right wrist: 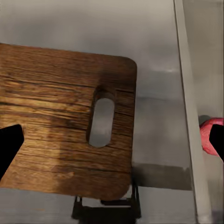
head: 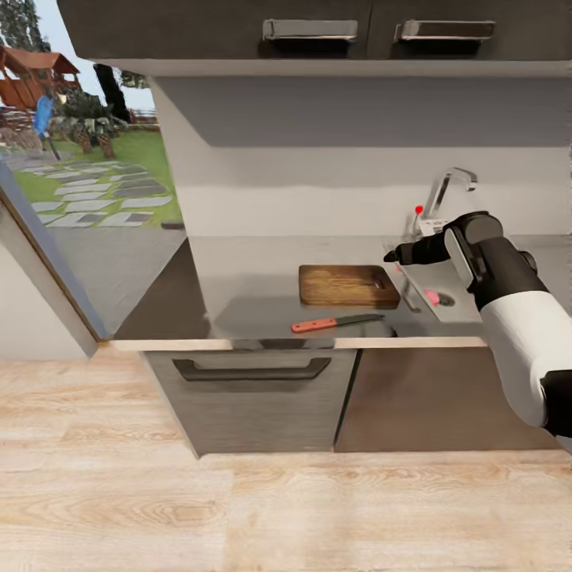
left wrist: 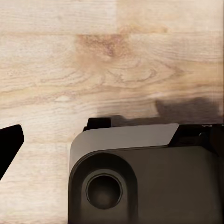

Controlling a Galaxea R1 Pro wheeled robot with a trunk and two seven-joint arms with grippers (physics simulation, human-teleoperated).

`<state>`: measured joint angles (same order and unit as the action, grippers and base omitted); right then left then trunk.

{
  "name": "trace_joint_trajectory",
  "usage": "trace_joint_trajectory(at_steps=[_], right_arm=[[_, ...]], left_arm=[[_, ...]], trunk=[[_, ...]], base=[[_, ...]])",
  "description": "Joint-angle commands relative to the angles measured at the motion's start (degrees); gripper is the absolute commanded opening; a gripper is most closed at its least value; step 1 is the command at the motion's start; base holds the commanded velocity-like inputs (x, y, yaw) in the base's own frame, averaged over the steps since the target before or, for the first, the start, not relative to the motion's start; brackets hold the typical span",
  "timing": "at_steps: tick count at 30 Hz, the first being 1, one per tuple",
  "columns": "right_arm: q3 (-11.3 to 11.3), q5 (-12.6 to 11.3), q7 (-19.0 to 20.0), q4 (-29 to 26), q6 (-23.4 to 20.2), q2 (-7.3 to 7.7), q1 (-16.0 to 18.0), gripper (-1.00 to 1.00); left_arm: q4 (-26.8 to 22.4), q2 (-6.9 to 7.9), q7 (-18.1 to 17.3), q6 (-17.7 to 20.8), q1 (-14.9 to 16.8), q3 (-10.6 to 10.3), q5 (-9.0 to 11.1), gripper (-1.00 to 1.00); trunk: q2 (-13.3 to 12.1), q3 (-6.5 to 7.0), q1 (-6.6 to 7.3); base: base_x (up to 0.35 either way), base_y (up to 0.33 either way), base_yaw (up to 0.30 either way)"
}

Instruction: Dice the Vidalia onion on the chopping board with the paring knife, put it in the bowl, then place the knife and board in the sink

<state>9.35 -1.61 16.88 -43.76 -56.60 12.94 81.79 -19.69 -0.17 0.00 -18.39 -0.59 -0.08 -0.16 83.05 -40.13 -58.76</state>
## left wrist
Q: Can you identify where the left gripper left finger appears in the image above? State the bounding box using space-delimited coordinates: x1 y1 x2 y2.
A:
0 124 24 180

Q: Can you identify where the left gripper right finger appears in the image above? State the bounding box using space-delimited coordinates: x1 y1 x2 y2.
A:
209 124 224 161

